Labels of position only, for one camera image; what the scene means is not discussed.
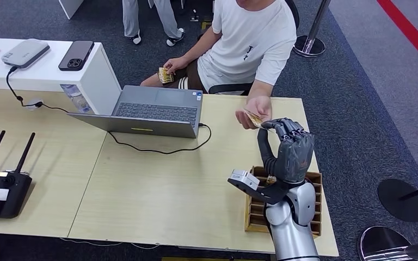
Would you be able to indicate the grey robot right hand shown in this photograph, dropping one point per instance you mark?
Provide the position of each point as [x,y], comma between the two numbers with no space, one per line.
[295,155]

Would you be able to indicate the person's left hand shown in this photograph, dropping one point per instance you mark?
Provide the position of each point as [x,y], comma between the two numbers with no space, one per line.
[257,106]

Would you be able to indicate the person's right hand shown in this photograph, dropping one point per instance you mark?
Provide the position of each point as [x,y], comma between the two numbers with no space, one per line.
[176,65]

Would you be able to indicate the stack of key cards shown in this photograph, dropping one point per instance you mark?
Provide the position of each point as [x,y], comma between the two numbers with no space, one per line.
[165,75]

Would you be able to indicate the person's left forearm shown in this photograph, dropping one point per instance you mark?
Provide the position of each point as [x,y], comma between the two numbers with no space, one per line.
[263,90]

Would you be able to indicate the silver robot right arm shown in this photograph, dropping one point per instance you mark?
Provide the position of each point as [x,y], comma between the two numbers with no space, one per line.
[292,230]

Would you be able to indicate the person's right forearm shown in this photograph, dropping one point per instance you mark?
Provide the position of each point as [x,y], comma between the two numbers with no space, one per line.
[201,48]

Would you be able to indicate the seated person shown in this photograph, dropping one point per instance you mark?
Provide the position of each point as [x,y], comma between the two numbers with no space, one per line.
[252,43]

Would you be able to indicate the standing person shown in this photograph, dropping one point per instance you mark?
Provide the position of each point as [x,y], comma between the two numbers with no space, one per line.
[131,18]

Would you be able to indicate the wooden slotted card holder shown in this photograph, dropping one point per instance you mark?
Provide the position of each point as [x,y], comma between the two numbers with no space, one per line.
[254,216]

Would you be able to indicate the grey flat card reader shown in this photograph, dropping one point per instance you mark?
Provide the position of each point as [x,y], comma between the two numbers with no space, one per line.
[24,53]

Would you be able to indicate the grey open laptop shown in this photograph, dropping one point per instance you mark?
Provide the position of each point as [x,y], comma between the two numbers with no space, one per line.
[158,111]

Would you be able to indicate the small black white floor object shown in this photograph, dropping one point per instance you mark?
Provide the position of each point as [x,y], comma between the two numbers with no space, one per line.
[194,17]

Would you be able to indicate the black smartphone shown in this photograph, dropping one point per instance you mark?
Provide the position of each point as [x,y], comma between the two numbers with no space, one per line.
[76,54]

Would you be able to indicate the clear plastic water bottle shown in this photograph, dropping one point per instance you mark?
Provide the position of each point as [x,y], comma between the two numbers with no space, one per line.
[75,97]

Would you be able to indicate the black stanchion with round base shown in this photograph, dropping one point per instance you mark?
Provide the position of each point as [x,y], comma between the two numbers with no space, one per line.
[393,201]

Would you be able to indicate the chrome stanchion with dark base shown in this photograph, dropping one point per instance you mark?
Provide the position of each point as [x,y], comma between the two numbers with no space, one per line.
[378,241]

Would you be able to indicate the white furniture panel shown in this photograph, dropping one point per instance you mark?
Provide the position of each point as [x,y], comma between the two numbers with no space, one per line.
[70,6]

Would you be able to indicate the white counter cabinet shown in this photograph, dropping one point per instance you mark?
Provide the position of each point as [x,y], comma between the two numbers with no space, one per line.
[50,75]

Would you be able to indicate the black remote controller with antennas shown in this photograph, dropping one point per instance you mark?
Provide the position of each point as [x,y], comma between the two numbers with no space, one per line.
[3,201]

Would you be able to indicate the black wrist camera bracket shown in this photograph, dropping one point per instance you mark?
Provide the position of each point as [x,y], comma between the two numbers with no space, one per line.
[266,194]

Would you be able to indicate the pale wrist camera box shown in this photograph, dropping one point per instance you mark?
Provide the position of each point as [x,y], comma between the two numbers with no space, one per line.
[245,178]

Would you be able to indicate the chrome stanchion post with base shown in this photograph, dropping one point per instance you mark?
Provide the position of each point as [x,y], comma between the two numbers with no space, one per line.
[309,46]

